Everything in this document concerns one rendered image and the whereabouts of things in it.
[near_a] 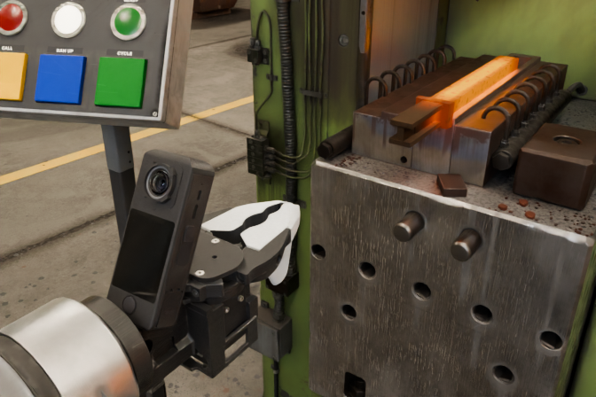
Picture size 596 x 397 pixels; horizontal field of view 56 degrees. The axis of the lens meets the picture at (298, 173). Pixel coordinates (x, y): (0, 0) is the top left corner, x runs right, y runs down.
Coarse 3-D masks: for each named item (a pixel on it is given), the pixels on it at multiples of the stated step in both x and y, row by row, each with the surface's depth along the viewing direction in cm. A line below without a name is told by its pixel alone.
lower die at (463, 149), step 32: (448, 64) 107; (480, 64) 103; (544, 64) 102; (416, 96) 85; (480, 96) 82; (512, 96) 85; (384, 128) 80; (448, 128) 74; (480, 128) 72; (512, 128) 79; (384, 160) 82; (416, 160) 79; (448, 160) 76; (480, 160) 73
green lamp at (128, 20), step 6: (120, 12) 87; (126, 12) 87; (132, 12) 86; (138, 12) 86; (120, 18) 87; (126, 18) 86; (132, 18) 86; (138, 18) 86; (114, 24) 87; (120, 24) 87; (126, 24) 86; (132, 24) 86; (138, 24) 86; (120, 30) 87; (126, 30) 86; (132, 30) 86
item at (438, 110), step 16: (496, 64) 92; (512, 64) 93; (464, 80) 83; (480, 80) 84; (496, 80) 88; (432, 96) 76; (448, 96) 76; (464, 96) 77; (416, 112) 69; (432, 112) 70; (448, 112) 72; (400, 128) 66; (416, 128) 69; (432, 128) 71; (400, 144) 67
